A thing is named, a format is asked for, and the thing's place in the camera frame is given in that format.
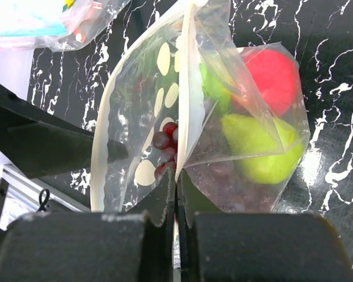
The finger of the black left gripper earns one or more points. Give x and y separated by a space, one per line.
38 143

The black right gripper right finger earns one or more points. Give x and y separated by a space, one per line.
218 246

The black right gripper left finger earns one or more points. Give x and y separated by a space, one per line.
74 246

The dark purple grape bunch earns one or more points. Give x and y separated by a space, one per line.
166 141

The smooth green apple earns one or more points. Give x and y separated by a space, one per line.
265 160

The clear zip top bag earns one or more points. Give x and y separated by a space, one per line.
158 80

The green star fruit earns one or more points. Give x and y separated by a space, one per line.
214 90

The bright red apple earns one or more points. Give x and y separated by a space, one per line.
276 77

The pile of clear zip bags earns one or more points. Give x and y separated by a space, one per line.
57 25

